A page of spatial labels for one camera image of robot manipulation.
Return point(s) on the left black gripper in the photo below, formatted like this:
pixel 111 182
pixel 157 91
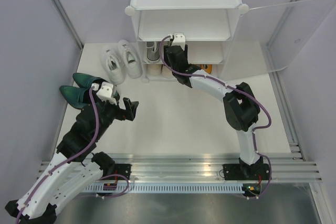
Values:
pixel 129 113

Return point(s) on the white slotted cable duct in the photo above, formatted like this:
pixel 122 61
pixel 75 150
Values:
pixel 167 188

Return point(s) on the right white sneaker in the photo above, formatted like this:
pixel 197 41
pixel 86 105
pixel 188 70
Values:
pixel 130 58

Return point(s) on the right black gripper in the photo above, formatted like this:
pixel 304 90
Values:
pixel 186 52

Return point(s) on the left white sneaker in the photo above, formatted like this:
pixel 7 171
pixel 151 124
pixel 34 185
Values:
pixel 112 64

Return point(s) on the white sneaker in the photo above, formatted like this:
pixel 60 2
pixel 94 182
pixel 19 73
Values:
pixel 112 64
pixel 130 58

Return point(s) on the green heeled shoe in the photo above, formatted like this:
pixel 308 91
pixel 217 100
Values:
pixel 85 81
pixel 76 97

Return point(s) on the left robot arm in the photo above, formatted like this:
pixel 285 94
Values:
pixel 51 192

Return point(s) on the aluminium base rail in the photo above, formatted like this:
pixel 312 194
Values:
pixel 204 168

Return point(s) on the lower green heeled shoe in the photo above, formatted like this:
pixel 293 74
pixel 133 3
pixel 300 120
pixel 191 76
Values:
pixel 76 97

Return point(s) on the upper green heeled shoe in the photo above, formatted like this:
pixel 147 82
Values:
pixel 85 81

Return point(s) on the translucent cabinet door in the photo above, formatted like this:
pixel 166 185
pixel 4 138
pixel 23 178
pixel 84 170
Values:
pixel 267 39

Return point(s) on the white plastic shoe cabinet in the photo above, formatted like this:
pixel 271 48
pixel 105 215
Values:
pixel 208 26

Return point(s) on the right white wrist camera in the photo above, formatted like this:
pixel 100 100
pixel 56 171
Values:
pixel 177 39

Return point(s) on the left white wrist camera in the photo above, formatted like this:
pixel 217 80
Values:
pixel 106 92

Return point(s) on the grey canvas sneaker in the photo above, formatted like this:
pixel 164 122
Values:
pixel 152 51

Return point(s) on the orange canvas sneaker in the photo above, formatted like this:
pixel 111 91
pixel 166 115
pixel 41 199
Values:
pixel 207 68

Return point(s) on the beige lace sneaker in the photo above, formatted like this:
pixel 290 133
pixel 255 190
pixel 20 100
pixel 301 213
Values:
pixel 166 73
pixel 154 69

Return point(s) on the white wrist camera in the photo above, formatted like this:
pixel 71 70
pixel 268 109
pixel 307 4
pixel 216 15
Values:
pixel 106 92
pixel 177 39

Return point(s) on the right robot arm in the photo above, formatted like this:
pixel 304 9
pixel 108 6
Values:
pixel 241 112

